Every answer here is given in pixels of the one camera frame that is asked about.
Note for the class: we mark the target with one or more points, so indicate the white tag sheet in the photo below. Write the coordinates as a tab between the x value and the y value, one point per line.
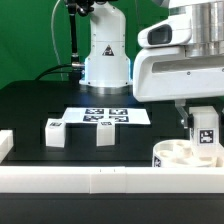
92	115

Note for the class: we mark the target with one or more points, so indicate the white round stool seat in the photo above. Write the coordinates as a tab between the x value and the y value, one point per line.
178	153

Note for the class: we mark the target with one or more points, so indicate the white front fence wall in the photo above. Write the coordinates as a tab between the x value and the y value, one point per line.
97	180

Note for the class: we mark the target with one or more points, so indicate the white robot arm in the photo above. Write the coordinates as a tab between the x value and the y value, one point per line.
107	67

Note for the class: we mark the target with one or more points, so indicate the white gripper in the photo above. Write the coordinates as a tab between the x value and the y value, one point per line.
167	74

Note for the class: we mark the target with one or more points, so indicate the white fence wall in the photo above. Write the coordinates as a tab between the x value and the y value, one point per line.
6	143
97	180

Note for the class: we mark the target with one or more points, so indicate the white left fence wall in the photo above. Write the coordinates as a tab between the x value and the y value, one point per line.
6	143

